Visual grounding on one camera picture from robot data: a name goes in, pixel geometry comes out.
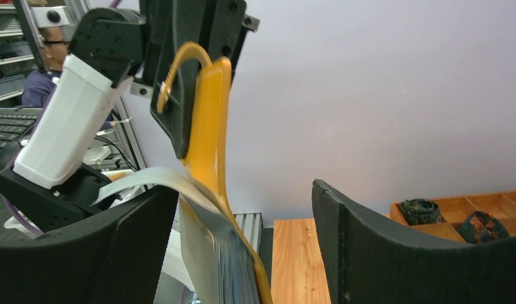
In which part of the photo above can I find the person with glasses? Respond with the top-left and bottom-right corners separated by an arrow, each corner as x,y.
21,25 -> 116,132

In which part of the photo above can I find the black keyboard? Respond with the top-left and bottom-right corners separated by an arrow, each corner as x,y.
0,108 -> 42,152

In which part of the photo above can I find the wooden compartment tray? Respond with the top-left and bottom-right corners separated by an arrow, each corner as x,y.
413,191 -> 516,243

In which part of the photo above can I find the yellow leather card holder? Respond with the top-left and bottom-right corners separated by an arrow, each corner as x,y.
92,41 -> 274,304

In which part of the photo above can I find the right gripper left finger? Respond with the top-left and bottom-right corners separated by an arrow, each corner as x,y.
0,186 -> 178,303

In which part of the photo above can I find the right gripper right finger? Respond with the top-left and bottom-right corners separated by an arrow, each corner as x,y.
312,179 -> 516,303

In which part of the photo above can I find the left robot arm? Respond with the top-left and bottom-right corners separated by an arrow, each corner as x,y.
0,1 -> 260,235

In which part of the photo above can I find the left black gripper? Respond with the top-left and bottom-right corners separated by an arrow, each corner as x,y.
138,1 -> 260,158

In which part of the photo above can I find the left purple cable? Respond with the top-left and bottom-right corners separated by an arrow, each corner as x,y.
1,197 -> 44,237

